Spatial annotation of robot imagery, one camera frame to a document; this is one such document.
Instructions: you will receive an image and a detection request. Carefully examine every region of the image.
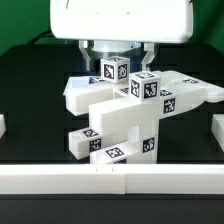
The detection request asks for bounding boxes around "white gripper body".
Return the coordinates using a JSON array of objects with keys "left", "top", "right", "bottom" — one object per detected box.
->
[{"left": 50, "top": 0, "right": 193, "bottom": 43}]

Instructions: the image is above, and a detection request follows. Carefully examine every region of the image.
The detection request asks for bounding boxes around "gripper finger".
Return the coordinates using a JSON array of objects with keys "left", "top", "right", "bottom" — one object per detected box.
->
[
  {"left": 79, "top": 40, "right": 95, "bottom": 71},
  {"left": 140, "top": 42, "right": 158, "bottom": 71}
]

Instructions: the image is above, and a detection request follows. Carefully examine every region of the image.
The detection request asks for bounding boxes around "marker cube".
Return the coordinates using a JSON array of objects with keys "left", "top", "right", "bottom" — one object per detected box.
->
[
  {"left": 129, "top": 71, "right": 160, "bottom": 101},
  {"left": 101, "top": 56, "right": 130, "bottom": 83}
]

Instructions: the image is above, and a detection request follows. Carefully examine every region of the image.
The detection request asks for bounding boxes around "white chair back frame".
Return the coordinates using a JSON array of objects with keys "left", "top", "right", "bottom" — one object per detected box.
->
[{"left": 63, "top": 69, "right": 224, "bottom": 136}]

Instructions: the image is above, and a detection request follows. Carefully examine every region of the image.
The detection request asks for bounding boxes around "white chair seat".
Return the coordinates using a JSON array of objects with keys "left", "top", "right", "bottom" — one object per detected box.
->
[{"left": 109, "top": 84, "right": 176, "bottom": 164}]

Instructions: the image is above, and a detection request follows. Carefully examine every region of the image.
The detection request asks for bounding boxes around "white part at right edge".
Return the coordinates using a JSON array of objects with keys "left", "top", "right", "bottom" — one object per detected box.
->
[{"left": 211, "top": 114, "right": 224, "bottom": 152}]

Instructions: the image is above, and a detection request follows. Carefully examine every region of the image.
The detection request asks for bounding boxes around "white part at edge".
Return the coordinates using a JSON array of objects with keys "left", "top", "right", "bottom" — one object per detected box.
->
[
  {"left": 0, "top": 114, "right": 6, "bottom": 139},
  {"left": 211, "top": 114, "right": 224, "bottom": 152}
]

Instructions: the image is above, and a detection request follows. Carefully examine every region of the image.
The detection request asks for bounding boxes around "white part at left edge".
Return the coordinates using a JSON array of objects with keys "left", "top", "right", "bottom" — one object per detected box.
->
[{"left": 0, "top": 114, "right": 6, "bottom": 139}]

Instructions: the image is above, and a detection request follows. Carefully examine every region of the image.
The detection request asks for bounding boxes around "white front fence bar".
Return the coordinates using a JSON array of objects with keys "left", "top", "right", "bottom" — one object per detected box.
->
[{"left": 0, "top": 164, "right": 224, "bottom": 194}]

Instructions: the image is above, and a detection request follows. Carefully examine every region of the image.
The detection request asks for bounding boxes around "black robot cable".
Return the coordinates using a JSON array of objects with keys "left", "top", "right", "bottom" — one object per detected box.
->
[{"left": 26, "top": 29, "right": 54, "bottom": 46}]

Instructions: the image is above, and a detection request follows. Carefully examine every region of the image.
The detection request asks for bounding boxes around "white marker base plate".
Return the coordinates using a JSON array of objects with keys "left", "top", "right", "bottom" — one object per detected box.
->
[{"left": 63, "top": 76, "right": 106, "bottom": 96}]

